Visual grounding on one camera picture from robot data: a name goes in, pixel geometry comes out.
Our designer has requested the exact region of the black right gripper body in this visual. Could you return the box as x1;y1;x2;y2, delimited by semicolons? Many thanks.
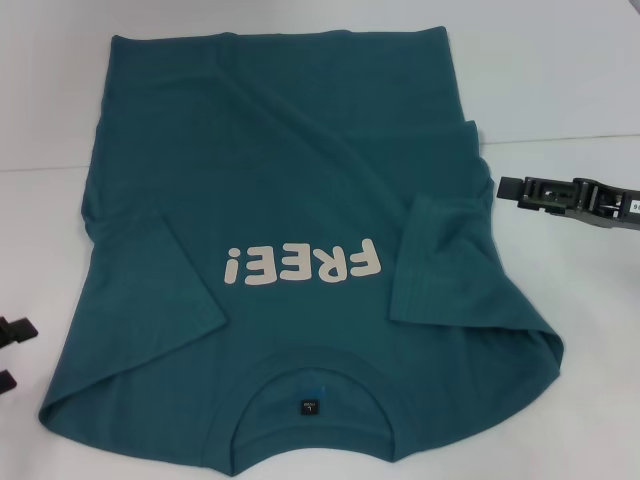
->
573;177;640;232

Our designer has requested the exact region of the teal t-shirt with FREE print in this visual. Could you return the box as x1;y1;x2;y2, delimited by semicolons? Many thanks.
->
35;27;567;476

